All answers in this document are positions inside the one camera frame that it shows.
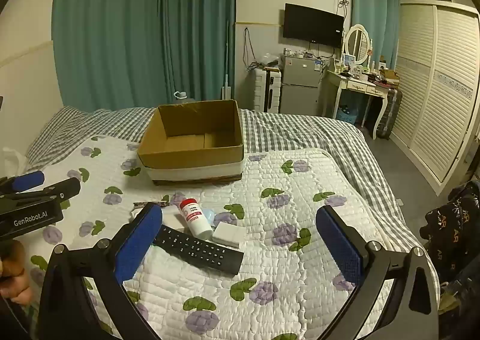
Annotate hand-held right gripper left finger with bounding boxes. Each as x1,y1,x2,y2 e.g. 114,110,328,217
37,202,164,340

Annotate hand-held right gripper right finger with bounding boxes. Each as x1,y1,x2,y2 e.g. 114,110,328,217
315,205,439,340

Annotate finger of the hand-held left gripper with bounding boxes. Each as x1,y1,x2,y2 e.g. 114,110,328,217
0,177,82,210
0,170,46,196

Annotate red object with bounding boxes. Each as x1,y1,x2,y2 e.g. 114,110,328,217
179,198,214,241

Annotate black remote control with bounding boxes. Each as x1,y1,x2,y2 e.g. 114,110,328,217
152,225,244,276

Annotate white power adapter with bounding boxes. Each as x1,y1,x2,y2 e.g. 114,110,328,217
212,222,244,249

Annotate brown cardboard box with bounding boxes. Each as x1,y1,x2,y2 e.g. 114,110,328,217
137,100,245,187

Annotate person's left hand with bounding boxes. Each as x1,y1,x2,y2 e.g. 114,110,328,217
0,240,34,305

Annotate white plastic bag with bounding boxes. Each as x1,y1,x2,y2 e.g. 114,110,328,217
0,147,28,177

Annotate metal keys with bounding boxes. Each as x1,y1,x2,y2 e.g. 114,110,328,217
133,195,170,209

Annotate small white packet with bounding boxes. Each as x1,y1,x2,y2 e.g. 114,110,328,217
161,205,188,232

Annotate white floral quilt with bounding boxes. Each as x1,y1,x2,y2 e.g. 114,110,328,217
22,135,439,340

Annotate dark printed clothing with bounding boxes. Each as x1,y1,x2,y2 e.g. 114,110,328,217
419,180,480,288

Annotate grey checked bed sheet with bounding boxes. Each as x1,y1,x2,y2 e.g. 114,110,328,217
24,105,409,250

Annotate blue plastic basket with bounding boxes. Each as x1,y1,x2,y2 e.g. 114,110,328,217
335,105,359,125

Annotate dark suitcase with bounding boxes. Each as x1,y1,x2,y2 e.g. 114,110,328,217
376,87,403,140

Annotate white dressing table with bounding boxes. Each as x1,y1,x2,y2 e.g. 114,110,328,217
320,69,400,140

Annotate silver small fridge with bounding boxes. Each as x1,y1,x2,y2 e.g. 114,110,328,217
279,55,324,116

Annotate wide teal curtain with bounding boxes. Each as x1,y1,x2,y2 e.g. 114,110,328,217
50,0,239,112

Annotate white louvred wardrobe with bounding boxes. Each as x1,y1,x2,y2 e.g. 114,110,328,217
390,0,480,196

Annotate white standing pole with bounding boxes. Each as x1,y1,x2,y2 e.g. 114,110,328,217
221,19,233,100

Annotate white oval mirror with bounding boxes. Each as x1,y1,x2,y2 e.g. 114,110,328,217
344,24,372,66

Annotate hanging wall cable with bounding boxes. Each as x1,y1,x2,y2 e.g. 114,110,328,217
242,28,260,71

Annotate black wall television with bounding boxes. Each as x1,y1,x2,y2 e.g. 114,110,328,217
282,3,345,49

